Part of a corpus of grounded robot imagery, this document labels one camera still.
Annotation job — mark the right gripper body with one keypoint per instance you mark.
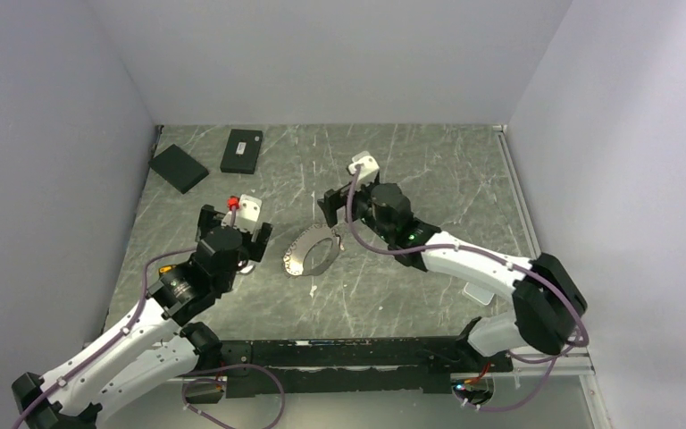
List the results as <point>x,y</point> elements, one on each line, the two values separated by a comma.
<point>361,200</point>

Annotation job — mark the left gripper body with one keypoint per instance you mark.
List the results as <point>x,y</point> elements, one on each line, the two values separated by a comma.
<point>253,248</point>

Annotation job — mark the large beaded keyring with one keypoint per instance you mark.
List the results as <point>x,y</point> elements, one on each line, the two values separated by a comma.
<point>313,252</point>

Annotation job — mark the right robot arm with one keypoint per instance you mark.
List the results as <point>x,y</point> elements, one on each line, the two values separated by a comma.
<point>546,306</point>

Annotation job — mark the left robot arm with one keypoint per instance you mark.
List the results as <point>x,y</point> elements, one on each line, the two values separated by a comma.
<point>158,338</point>

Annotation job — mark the plain black box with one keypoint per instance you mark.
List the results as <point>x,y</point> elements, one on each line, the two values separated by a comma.
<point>178,168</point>

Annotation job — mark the black box with label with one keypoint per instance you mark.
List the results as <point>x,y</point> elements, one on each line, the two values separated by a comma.
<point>242,151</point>

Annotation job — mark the translucent plastic card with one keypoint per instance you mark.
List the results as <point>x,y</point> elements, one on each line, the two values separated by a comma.
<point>478,294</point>

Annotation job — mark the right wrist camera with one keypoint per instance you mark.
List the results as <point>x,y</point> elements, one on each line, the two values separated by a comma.
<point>365,165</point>

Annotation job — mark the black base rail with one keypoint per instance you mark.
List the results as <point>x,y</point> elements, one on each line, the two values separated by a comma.
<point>427,364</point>

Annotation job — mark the aluminium frame rail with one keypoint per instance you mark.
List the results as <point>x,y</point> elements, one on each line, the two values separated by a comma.
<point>575,363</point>

